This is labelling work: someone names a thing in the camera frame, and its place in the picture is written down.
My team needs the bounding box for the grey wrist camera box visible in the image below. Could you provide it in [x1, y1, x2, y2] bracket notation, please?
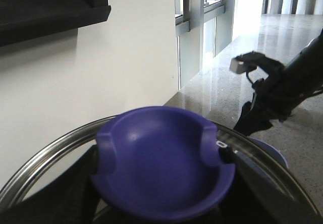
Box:
[229, 58, 257, 74]

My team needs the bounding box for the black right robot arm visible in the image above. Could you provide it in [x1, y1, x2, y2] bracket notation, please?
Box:
[219, 36, 322, 223]

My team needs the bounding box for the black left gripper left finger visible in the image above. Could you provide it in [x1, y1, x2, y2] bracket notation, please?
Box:
[1, 146, 99, 223]

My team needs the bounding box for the grey window frame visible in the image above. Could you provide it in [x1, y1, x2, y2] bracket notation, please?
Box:
[175, 0, 236, 88]

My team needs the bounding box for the blue ceramic bowl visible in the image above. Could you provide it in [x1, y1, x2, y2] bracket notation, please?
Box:
[249, 137, 289, 169]

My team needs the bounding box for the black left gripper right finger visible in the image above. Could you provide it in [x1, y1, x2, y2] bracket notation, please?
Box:
[214, 147, 323, 224]

